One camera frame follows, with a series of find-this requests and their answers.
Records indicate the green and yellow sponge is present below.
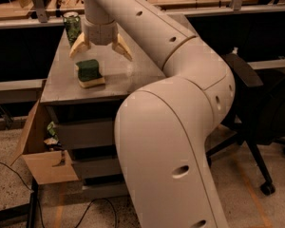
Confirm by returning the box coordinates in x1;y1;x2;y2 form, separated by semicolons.
75;59;105;88

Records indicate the black metal stand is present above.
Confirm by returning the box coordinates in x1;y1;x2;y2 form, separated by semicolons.
0;179;39;228

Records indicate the background wooden workbench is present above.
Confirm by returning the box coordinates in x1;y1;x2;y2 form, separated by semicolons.
77;0;285;26

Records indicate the brown cardboard box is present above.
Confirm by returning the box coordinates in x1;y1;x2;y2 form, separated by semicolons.
9;81;78;184

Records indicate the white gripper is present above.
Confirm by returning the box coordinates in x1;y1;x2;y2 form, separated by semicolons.
69;18;132;61

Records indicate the grey drawer cabinet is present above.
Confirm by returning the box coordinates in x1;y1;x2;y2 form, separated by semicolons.
41;29;164;199

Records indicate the black floor cable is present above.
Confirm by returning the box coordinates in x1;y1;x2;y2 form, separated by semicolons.
0;157;119;228

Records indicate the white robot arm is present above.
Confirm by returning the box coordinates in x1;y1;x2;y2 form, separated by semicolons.
85;0;236;228

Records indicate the green soda can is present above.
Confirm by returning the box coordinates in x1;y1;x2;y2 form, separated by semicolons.
63;11;82;46

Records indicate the black office chair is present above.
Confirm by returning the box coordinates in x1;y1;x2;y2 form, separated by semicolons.
206;53;285;196

